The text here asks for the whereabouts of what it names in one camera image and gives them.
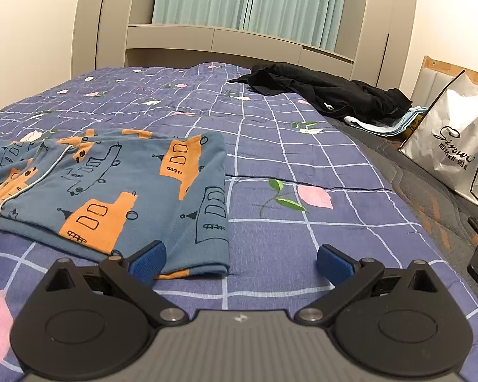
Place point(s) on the padded wooden headboard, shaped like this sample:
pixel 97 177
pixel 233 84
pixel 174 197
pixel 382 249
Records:
pixel 436 75

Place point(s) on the white shopping bag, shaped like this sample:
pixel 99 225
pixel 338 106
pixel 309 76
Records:
pixel 450 143

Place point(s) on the purple checked floral quilt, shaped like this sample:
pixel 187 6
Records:
pixel 283 159

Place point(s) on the beige built-in wardrobe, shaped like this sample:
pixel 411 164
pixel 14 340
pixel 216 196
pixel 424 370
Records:
pixel 103 20

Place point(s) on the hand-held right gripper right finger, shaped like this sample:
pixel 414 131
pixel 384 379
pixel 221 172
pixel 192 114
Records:
pixel 334 263

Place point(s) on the light blue folded towel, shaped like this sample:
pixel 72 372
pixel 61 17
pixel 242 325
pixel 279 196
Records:
pixel 382 126

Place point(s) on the blue patterned pants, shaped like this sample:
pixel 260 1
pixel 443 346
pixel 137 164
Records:
pixel 115 195

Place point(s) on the yellow packet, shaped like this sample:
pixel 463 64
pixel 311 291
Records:
pixel 412 127

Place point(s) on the black garment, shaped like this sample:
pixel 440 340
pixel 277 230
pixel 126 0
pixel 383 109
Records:
pixel 326 91

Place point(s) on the grey mattress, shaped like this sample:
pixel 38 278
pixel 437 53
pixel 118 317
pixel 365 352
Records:
pixel 422 195

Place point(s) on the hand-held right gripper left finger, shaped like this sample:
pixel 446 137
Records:
pixel 149 262

